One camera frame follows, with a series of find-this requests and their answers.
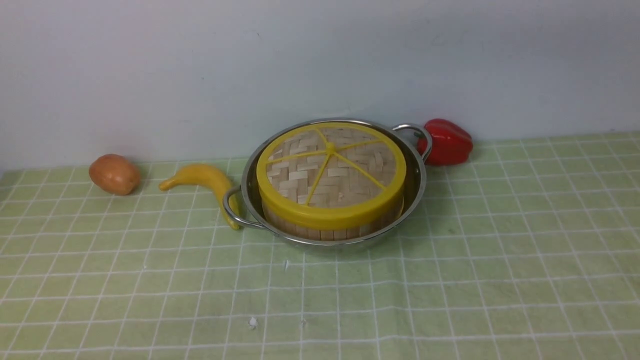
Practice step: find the woven bamboo steamer lid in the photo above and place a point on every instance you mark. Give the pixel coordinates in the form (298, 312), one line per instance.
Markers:
(332, 176)

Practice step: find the bamboo steamer basket yellow rim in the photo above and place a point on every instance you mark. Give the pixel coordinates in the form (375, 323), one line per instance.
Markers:
(336, 233)

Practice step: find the stainless steel pot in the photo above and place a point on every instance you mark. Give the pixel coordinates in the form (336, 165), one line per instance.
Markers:
(243, 202)

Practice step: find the yellow banana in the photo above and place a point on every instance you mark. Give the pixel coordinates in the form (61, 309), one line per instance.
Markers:
(204, 175)

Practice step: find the red bell pepper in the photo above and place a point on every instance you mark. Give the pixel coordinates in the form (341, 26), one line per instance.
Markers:
(452, 145)

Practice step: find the green checkered tablecloth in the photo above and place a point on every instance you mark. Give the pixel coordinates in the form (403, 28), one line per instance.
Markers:
(528, 252)

